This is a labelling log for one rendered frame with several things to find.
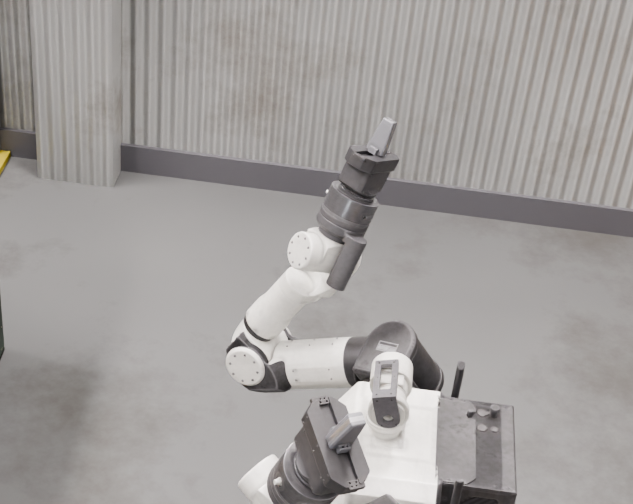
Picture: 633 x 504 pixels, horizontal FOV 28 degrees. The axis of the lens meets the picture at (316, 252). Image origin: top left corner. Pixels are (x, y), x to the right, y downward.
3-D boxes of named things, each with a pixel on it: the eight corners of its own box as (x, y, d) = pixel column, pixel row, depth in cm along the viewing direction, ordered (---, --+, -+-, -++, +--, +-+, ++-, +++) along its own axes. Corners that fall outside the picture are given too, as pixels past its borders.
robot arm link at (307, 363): (266, 372, 240) (372, 367, 229) (236, 405, 229) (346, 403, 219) (250, 317, 236) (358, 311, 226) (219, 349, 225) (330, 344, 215)
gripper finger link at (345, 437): (368, 416, 149) (349, 439, 154) (345, 420, 148) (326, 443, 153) (373, 428, 149) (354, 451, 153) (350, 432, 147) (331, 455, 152)
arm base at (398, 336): (388, 365, 230) (447, 359, 226) (381, 428, 223) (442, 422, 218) (356, 323, 220) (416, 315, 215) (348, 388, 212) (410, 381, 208)
